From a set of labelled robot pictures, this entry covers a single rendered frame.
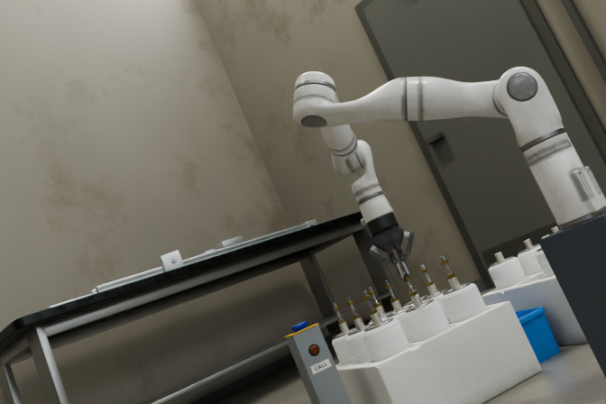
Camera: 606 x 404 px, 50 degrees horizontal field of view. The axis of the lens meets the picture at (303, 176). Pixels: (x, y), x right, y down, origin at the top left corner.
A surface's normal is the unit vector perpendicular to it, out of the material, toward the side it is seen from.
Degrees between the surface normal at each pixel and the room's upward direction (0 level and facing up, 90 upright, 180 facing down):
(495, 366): 90
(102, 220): 90
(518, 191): 90
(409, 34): 90
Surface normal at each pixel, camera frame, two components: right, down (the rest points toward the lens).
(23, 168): 0.59, -0.40
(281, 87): -0.71, 0.16
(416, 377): 0.27, -0.30
